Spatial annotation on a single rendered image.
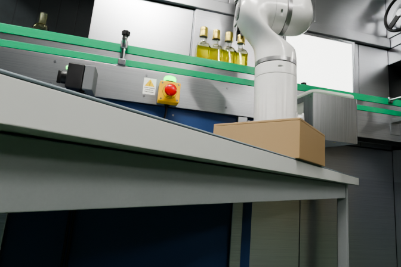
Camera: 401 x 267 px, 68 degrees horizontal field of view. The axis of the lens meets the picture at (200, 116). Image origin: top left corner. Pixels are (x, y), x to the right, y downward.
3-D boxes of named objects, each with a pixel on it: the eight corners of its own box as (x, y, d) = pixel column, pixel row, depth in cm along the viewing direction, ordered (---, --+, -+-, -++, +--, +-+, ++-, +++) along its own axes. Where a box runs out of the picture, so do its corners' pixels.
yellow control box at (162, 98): (175, 108, 105) (178, 88, 106) (179, 103, 97) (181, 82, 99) (156, 105, 103) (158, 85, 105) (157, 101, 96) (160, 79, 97)
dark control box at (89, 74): (94, 98, 99) (98, 74, 100) (91, 91, 91) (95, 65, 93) (68, 94, 97) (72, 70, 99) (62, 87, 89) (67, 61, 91)
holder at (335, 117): (309, 149, 125) (309, 114, 128) (357, 143, 99) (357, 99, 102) (272, 145, 121) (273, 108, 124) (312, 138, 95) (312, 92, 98)
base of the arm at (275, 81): (314, 135, 87) (312, 76, 91) (307, 121, 70) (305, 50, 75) (251, 136, 95) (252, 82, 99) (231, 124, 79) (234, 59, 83)
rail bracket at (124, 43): (126, 68, 105) (132, 33, 108) (126, 61, 98) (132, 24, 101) (115, 66, 104) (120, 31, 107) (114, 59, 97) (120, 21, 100)
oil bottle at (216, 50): (216, 94, 129) (219, 48, 133) (219, 90, 124) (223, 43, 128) (203, 92, 128) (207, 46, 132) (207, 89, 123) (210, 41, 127)
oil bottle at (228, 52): (229, 96, 130) (232, 50, 134) (233, 92, 125) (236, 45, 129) (216, 94, 129) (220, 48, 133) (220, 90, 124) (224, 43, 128)
